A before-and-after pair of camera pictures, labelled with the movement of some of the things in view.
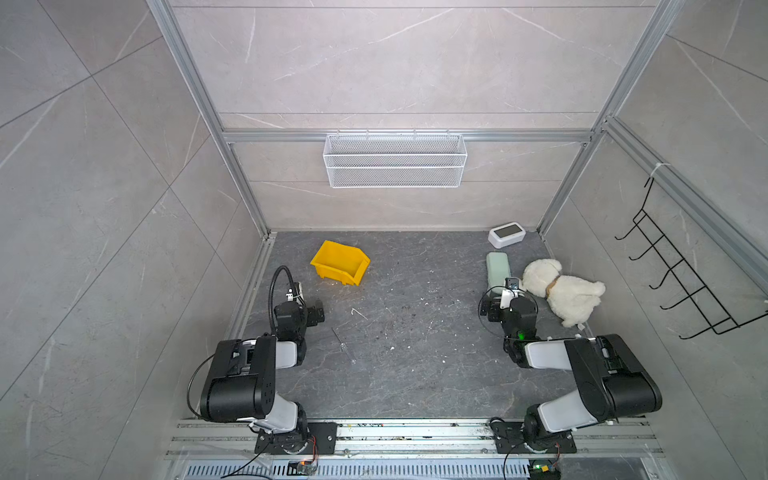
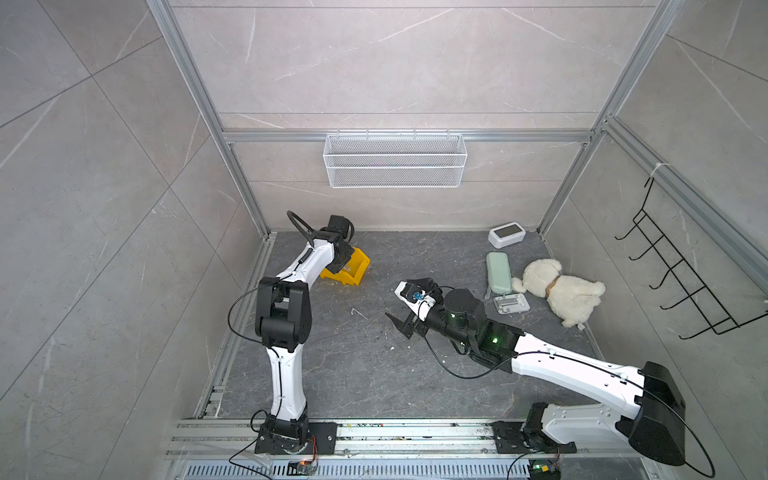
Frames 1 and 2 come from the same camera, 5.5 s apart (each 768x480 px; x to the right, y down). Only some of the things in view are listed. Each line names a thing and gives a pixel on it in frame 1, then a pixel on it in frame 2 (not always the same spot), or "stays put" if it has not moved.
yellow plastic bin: x=340 y=263 stays put
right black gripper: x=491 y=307 to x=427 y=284
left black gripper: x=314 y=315 to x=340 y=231
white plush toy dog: x=572 y=299 stays put
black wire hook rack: x=721 y=321 stays put
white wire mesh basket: x=395 y=161 stays put
